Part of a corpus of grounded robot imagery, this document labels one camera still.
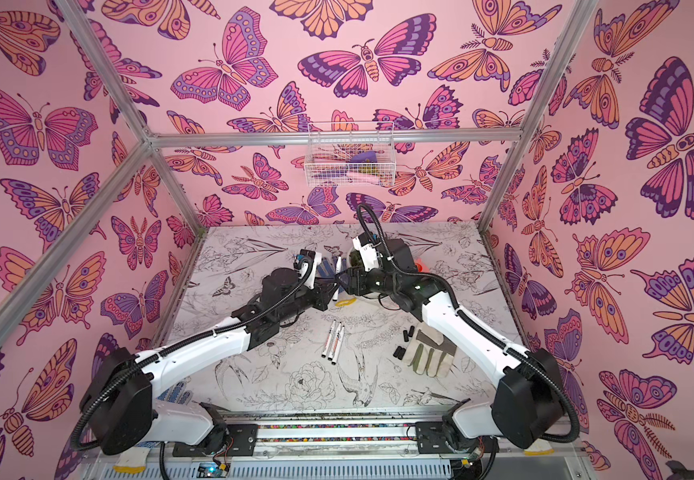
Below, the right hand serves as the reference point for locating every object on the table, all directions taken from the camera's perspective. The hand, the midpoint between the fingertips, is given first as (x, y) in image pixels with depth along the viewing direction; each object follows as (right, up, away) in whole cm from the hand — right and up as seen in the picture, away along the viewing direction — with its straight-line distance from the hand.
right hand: (343, 271), depth 77 cm
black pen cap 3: (+15, -25, +11) cm, 31 cm away
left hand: (-1, -2, 0) cm, 2 cm away
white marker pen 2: (-1, -21, +13) cm, 25 cm away
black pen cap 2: (+17, -25, +11) cm, 32 cm away
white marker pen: (-4, -26, +10) cm, 28 cm away
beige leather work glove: (+25, -25, +11) cm, 37 cm away
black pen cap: (+19, -21, +13) cm, 31 cm away
